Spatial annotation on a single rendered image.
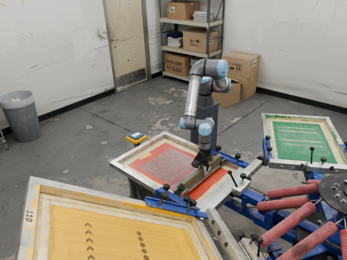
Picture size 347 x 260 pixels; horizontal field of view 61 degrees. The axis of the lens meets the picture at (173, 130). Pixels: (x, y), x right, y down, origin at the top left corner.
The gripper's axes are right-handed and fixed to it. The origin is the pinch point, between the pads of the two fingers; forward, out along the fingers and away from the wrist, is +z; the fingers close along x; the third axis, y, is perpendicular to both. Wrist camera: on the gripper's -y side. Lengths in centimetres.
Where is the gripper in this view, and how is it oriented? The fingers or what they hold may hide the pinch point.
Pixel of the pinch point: (202, 174)
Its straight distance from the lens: 196.8
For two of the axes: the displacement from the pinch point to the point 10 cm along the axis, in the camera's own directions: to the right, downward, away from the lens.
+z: 0.3, 8.7, 4.9
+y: 6.6, -3.8, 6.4
